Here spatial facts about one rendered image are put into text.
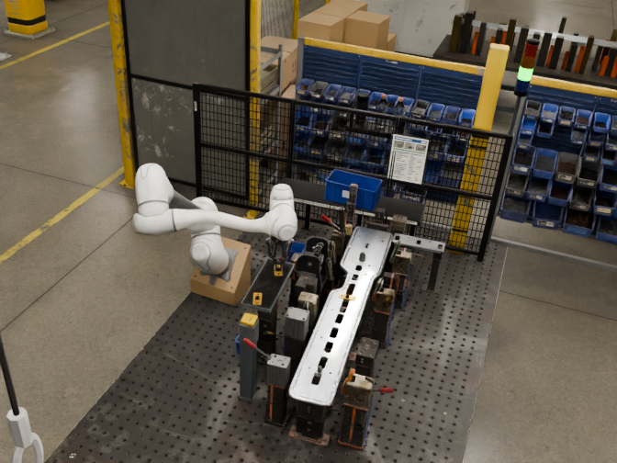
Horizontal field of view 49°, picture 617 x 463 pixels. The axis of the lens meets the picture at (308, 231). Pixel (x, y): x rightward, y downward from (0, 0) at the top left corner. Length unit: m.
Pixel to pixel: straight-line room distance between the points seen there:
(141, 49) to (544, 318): 3.70
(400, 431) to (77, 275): 2.92
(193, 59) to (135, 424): 3.15
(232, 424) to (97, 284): 2.28
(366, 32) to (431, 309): 4.46
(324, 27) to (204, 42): 2.33
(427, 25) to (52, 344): 6.88
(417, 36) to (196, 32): 5.02
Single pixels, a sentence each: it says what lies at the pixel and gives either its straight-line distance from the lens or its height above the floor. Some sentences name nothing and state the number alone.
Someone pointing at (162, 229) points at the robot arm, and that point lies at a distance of 2.97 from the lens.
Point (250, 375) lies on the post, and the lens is 3.08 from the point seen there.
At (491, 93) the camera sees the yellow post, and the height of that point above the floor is 1.76.
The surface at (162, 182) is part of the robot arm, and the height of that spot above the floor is 1.59.
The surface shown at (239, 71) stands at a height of 1.26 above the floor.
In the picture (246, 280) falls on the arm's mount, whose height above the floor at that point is 0.78.
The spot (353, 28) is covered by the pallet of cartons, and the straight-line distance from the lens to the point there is 7.74.
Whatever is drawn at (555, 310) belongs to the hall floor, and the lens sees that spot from 5.28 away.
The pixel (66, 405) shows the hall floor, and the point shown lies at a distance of 4.26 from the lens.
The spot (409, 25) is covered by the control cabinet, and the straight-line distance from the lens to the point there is 9.83.
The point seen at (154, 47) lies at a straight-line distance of 5.61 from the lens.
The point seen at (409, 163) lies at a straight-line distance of 4.01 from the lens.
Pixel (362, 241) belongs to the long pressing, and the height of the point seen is 1.00.
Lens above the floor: 3.04
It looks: 33 degrees down
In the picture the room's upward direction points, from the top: 4 degrees clockwise
